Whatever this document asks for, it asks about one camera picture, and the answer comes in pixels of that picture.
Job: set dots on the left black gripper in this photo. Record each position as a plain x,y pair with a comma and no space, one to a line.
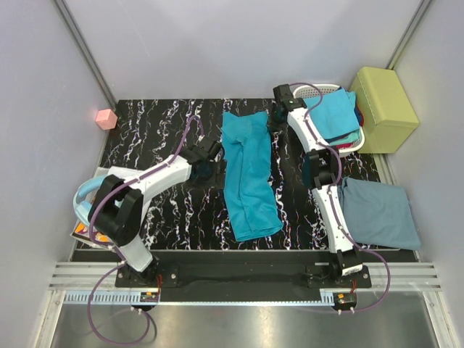
219,168

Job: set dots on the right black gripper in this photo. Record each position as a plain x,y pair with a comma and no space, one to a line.
272,126

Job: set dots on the teal t shirt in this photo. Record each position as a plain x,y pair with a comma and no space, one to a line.
249,198

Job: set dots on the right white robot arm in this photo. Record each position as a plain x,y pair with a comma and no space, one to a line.
321,173

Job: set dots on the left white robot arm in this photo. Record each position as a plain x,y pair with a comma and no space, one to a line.
120,202

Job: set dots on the stack of papers and books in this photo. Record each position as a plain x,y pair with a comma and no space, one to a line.
81,231

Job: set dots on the white perforated laundry basket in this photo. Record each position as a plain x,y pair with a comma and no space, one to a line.
313,95

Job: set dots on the light blue shirt in basket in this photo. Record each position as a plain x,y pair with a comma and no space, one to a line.
334,117

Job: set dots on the red shirt in basket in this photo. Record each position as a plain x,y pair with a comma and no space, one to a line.
353,138

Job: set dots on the green storage box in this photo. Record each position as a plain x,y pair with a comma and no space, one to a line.
389,118

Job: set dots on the pink cube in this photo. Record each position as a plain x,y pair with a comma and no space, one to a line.
106,119

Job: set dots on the light blue headphones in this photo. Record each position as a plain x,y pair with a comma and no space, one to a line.
81,206

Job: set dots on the folded grey-blue t shirt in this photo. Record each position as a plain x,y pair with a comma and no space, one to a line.
378,214

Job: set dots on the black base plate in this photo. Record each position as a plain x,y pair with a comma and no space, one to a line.
312,269

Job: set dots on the aluminium rail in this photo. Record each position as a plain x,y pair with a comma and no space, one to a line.
398,276

